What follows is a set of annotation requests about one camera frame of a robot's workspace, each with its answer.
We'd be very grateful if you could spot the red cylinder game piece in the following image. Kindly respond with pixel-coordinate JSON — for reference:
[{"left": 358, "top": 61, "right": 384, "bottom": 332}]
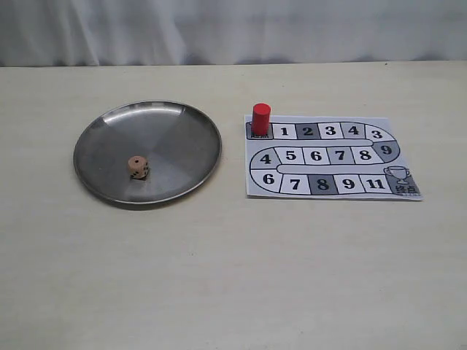
[{"left": 251, "top": 103, "right": 271, "bottom": 136}]

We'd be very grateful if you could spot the wooden die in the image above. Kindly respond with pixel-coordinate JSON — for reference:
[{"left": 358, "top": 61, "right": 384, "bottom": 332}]
[{"left": 128, "top": 155, "right": 149, "bottom": 179}]

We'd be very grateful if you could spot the round steel plate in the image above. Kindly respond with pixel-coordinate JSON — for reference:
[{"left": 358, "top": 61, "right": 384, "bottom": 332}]
[{"left": 73, "top": 101, "right": 222, "bottom": 209}]

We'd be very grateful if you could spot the paper game board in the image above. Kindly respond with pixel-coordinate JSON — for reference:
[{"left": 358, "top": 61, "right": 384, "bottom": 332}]
[{"left": 244, "top": 115, "right": 422, "bottom": 201}]

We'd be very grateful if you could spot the white backdrop curtain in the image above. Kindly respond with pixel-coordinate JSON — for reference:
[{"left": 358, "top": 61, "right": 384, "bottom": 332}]
[{"left": 1, "top": 1, "right": 466, "bottom": 66}]

